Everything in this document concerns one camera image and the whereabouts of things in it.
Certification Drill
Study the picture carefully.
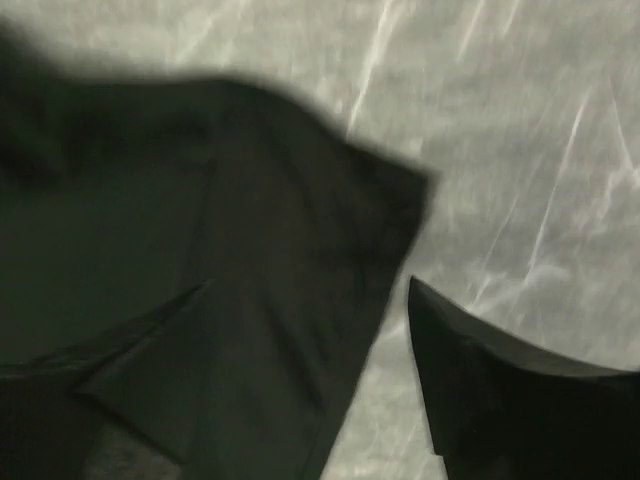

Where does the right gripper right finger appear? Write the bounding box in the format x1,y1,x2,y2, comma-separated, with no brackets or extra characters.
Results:
407,279,639,480

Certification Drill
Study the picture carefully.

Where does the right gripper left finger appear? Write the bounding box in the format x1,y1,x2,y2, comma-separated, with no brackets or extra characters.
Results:
1,283,211,479

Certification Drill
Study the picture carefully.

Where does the black t-shirt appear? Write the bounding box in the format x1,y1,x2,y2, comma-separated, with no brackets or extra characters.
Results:
1,24,439,479

